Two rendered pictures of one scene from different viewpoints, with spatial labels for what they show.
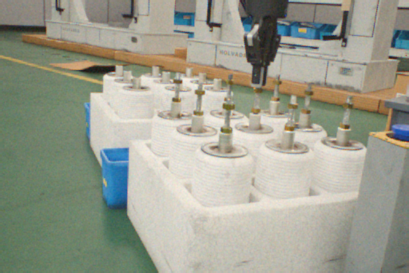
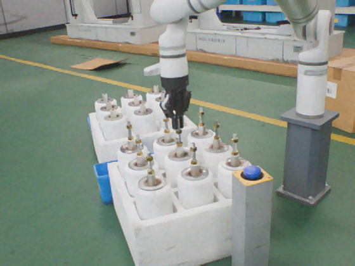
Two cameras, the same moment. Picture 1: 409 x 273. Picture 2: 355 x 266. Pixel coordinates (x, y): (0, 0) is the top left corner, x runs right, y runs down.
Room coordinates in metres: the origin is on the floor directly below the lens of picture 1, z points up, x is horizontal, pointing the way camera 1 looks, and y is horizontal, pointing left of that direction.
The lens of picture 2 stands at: (-0.16, -0.21, 0.74)
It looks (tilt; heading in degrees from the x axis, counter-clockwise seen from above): 23 degrees down; 7
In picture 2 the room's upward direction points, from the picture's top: 4 degrees counter-clockwise
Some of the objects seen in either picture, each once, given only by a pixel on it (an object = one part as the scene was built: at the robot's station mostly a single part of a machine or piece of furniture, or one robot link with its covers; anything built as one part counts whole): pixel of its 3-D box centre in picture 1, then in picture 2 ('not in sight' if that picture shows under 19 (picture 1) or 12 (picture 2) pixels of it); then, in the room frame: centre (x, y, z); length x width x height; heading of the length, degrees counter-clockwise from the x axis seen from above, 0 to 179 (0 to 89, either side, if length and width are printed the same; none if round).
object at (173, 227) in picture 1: (244, 205); (183, 201); (0.83, -0.09, 0.09); 0.39 x 0.39 x 0.18; 24
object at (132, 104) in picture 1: (135, 121); (116, 139); (1.17, 0.20, 0.16); 0.10 x 0.10 x 0.18
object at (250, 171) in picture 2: (407, 134); (251, 173); (0.60, -0.28, 0.32); 0.04 x 0.04 x 0.02
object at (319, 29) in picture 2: not in sight; (314, 38); (1.02, -0.50, 0.54); 0.09 x 0.09 x 0.17; 67
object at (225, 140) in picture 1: (225, 142); (151, 178); (0.67, -0.03, 0.26); 0.02 x 0.02 x 0.03
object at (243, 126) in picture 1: (253, 128); (180, 155); (0.83, -0.09, 0.25); 0.08 x 0.08 x 0.01
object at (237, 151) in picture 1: (224, 150); (152, 183); (0.67, -0.03, 0.25); 0.08 x 0.08 x 0.01
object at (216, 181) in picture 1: (220, 202); (155, 212); (0.67, -0.03, 0.16); 0.10 x 0.10 x 0.18
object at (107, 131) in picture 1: (163, 132); (141, 139); (1.33, 0.14, 0.09); 0.39 x 0.39 x 0.18; 24
